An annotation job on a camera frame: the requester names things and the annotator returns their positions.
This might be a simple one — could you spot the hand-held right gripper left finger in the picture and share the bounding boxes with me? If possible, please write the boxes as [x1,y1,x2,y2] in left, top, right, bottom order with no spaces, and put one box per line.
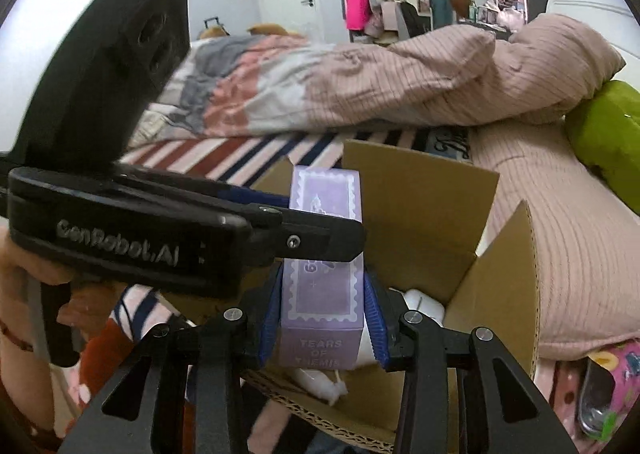
[57,268,288,454]

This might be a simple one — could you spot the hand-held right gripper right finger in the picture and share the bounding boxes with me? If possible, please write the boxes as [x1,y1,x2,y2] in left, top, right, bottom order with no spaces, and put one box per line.
[362,270,578,454]

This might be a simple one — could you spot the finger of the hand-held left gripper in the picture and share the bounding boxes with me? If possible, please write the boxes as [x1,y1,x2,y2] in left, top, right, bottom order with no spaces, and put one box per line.
[249,204,367,266]
[165,177,293,215]

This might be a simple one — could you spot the white power bank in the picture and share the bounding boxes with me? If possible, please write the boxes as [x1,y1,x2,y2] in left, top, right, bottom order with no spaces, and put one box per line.
[350,288,446,366]

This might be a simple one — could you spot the purple rectangular box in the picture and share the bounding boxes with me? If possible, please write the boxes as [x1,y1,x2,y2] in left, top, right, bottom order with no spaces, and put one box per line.
[279,165,366,370]

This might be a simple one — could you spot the white handheld device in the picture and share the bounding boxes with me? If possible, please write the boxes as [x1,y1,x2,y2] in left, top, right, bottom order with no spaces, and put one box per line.
[292,368,348,405]

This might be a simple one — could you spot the brown cardboard box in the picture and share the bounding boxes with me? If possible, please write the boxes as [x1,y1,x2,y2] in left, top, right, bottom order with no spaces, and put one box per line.
[172,139,543,454]

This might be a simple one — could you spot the person's left forearm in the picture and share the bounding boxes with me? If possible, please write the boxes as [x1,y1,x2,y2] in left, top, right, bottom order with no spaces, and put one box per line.
[0,324,58,440]

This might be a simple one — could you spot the person's left hand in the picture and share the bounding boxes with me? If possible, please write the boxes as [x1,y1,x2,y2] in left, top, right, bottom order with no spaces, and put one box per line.
[0,224,123,337]

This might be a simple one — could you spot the striped plush blanket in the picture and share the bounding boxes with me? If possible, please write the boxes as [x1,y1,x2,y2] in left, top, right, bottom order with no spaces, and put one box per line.
[50,128,473,454]

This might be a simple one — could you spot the pink grey patchwork duvet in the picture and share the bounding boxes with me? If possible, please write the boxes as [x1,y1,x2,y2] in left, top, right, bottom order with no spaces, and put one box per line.
[140,14,626,137]

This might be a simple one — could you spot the bright pink bag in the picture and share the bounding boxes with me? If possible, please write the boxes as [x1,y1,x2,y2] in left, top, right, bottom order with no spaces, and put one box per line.
[346,0,370,31]

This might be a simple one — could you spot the pink quilted bedsheet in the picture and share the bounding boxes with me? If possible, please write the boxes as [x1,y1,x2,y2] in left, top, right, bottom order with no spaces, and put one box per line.
[470,121,640,362]

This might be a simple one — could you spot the pale pink paper bag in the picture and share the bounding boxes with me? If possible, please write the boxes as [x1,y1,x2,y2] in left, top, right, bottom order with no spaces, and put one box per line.
[381,0,401,30]

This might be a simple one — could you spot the dark shiny flat object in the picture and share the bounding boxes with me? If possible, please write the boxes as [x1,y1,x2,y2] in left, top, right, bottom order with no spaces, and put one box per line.
[577,356,618,437]

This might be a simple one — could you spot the black jacket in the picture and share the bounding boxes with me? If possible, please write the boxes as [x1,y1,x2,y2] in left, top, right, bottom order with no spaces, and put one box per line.
[397,0,433,32]

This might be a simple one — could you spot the pink floral cloth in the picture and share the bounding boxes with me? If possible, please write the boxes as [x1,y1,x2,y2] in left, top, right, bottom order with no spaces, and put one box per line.
[532,339,640,454]

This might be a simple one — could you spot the dark desk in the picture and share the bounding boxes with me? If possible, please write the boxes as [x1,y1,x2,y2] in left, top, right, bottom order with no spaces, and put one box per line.
[457,17,516,40]

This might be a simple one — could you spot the pink desk organizer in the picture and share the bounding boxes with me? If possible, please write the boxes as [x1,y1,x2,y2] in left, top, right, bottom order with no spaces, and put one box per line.
[482,0,528,28]

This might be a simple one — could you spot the green pillow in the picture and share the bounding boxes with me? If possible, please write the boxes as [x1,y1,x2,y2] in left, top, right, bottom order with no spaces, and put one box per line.
[565,80,640,215]

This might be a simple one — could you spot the white headboard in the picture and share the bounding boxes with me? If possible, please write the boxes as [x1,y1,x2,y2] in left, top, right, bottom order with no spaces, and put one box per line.
[545,0,640,80]

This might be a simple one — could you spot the red string bracelet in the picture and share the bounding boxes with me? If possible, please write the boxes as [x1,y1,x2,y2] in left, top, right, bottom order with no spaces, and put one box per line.
[0,320,35,352]

